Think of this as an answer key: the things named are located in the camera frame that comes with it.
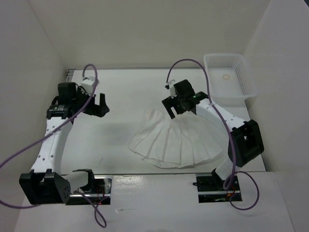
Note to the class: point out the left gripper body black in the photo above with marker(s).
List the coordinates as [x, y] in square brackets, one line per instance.
[82, 96]

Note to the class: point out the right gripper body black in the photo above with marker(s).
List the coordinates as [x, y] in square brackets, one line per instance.
[176, 102]

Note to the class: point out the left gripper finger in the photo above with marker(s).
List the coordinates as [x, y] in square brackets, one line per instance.
[92, 108]
[103, 109]

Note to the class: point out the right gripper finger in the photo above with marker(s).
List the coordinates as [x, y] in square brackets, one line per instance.
[170, 112]
[192, 107]

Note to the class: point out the white pleated skirt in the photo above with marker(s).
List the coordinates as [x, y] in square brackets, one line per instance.
[182, 142]

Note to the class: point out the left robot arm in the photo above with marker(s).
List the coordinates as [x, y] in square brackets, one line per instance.
[44, 183]

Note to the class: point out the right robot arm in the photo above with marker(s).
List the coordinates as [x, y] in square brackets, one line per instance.
[244, 137]

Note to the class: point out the white plastic basket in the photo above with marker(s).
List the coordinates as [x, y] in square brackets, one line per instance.
[239, 87]

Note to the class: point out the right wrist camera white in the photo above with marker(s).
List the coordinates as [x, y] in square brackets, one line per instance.
[170, 86]

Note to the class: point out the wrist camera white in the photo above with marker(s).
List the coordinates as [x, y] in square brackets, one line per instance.
[89, 84]
[170, 86]

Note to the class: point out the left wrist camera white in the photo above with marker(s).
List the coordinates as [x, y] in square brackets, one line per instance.
[89, 84]

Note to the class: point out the aluminium table edge rail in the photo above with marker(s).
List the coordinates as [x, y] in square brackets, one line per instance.
[69, 76]

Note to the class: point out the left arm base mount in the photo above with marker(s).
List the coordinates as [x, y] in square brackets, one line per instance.
[100, 193]

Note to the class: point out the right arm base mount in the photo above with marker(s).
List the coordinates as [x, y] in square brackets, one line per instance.
[211, 191]

